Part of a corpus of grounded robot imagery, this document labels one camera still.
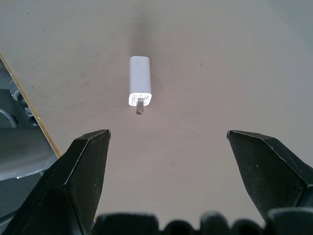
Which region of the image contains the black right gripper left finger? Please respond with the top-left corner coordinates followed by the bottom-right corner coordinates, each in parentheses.
top-left (2, 129), bottom-right (112, 235)

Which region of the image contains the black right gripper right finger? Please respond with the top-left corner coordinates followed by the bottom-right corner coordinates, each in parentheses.
top-left (226, 130), bottom-right (313, 224)

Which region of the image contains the white USB wall charger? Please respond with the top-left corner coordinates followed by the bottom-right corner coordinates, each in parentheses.
top-left (127, 56), bottom-right (154, 116)

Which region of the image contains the silver robot body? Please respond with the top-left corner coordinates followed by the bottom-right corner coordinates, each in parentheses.
top-left (0, 57), bottom-right (55, 223)

